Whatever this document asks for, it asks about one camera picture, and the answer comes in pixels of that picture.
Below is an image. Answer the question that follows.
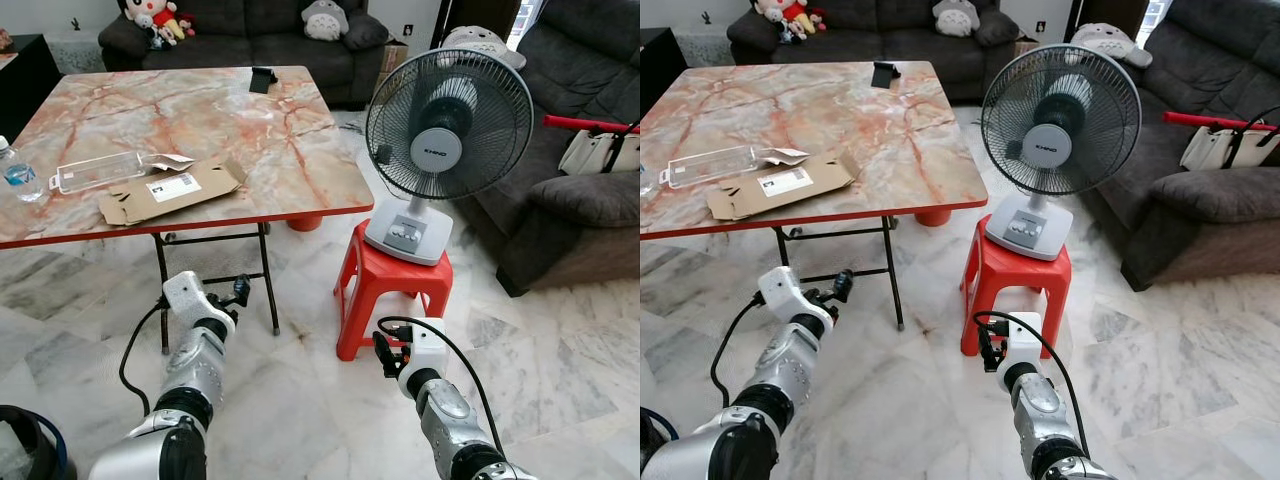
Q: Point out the black rubbish bin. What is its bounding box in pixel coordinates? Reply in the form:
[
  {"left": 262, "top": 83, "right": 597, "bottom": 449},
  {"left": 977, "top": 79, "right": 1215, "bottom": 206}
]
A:
[
  {"left": 0, "top": 405, "right": 76, "bottom": 480},
  {"left": 640, "top": 408, "right": 673, "bottom": 471}
]

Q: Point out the red plastic stool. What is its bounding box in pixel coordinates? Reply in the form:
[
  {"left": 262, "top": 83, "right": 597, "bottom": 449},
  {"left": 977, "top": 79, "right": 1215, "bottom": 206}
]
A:
[
  {"left": 335, "top": 220, "right": 453, "bottom": 363},
  {"left": 960, "top": 215, "right": 1073, "bottom": 359}
]

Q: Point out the flattened brown cardboard box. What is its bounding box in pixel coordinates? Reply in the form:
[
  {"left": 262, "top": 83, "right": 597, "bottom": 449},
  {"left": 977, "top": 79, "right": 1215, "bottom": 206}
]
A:
[
  {"left": 98, "top": 155, "right": 248, "bottom": 227},
  {"left": 706, "top": 152, "right": 861, "bottom": 221}
]

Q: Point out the orange marble pattern folding table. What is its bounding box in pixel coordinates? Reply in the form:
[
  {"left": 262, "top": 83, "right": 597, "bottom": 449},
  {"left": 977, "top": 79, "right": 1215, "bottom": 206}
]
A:
[
  {"left": 0, "top": 65, "right": 376, "bottom": 356},
  {"left": 640, "top": 60, "right": 991, "bottom": 331}
]

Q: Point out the clear plastic blister pack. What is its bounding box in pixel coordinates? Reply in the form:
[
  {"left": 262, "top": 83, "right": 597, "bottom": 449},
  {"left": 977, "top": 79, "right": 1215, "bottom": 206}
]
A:
[
  {"left": 48, "top": 150, "right": 196, "bottom": 196},
  {"left": 660, "top": 145, "right": 811, "bottom": 191}
]

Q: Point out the grey table fan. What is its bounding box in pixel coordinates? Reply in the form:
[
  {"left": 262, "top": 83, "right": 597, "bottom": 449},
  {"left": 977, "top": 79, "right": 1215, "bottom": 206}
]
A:
[
  {"left": 362, "top": 47, "right": 534, "bottom": 266},
  {"left": 980, "top": 43, "right": 1143, "bottom": 263}
]

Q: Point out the small clear water bottle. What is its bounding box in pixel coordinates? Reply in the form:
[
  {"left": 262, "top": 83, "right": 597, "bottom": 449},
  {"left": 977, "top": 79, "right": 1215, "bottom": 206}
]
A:
[{"left": 0, "top": 135, "right": 46, "bottom": 204}]

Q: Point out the dark grey armchair sofa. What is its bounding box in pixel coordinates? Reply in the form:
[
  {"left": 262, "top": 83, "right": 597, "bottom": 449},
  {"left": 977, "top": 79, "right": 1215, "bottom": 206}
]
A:
[
  {"left": 1080, "top": 0, "right": 1280, "bottom": 293},
  {"left": 455, "top": 20, "right": 641, "bottom": 298}
]

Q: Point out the dark grey long sofa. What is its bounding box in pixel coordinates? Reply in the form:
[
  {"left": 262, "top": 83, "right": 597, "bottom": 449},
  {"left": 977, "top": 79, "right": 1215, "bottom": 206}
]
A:
[
  {"left": 727, "top": 0, "right": 1023, "bottom": 106},
  {"left": 97, "top": 0, "right": 393, "bottom": 111}
]

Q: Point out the white tote bag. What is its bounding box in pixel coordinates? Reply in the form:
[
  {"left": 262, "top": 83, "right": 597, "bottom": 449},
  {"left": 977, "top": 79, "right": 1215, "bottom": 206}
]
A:
[
  {"left": 558, "top": 128, "right": 641, "bottom": 176},
  {"left": 1180, "top": 125, "right": 1280, "bottom": 171}
]

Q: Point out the small grey Totoro plush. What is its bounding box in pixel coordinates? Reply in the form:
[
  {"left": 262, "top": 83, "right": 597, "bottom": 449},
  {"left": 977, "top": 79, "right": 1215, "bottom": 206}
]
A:
[
  {"left": 932, "top": 0, "right": 981, "bottom": 39},
  {"left": 302, "top": 0, "right": 349, "bottom": 43}
]

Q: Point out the cartoon boy plush doll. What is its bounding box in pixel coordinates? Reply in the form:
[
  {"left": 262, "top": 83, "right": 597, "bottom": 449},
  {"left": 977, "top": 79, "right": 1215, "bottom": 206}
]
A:
[
  {"left": 122, "top": 0, "right": 186, "bottom": 49},
  {"left": 752, "top": 0, "right": 816, "bottom": 43}
]

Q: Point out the dark grey sofa cushion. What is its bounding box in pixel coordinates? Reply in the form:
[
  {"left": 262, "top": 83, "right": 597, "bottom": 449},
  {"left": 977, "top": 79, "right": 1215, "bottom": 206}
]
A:
[
  {"left": 340, "top": 12, "right": 391, "bottom": 53},
  {"left": 975, "top": 10, "right": 1021, "bottom": 49}
]

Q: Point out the red umbrella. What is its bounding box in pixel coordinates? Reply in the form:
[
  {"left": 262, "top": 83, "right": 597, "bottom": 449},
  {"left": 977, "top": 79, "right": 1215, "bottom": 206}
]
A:
[
  {"left": 1163, "top": 110, "right": 1280, "bottom": 134},
  {"left": 543, "top": 113, "right": 641, "bottom": 136}
]

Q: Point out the large grey Totoro plush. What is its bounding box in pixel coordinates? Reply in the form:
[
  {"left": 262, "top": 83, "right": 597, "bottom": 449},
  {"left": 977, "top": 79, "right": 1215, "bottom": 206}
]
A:
[
  {"left": 1068, "top": 22, "right": 1154, "bottom": 69},
  {"left": 438, "top": 25, "right": 528, "bottom": 71}
]

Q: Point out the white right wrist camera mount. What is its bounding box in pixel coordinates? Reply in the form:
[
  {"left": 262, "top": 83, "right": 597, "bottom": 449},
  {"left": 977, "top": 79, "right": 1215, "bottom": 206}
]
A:
[
  {"left": 405, "top": 318, "right": 449, "bottom": 396},
  {"left": 1003, "top": 312, "right": 1046, "bottom": 391}
]

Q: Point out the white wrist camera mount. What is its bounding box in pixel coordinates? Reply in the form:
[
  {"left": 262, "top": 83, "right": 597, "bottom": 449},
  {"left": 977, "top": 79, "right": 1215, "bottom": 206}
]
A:
[
  {"left": 1003, "top": 312, "right": 1046, "bottom": 391},
  {"left": 405, "top": 318, "right": 449, "bottom": 396},
  {"left": 757, "top": 265, "right": 836, "bottom": 321},
  {"left": 162, "top": 270, "right": 238, "bottom": 326}
]

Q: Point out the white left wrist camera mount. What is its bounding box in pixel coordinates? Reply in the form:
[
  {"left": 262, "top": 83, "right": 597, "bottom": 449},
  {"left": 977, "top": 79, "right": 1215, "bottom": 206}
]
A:
[
  {"left": 757, "top": 265, "right": 836, "bottom": 321},
  {"left": 162, "top": 270, "right": 238, "bottom": 326}
]

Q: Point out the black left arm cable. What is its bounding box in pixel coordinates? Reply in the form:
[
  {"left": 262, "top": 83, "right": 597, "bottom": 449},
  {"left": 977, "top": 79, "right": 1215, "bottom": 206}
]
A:
[
  {"left": 118, "top": 295, "right": 171, "bottom": 416},
  {"left": 710, "top": 290, "right": 766, "bottom": 409}
]

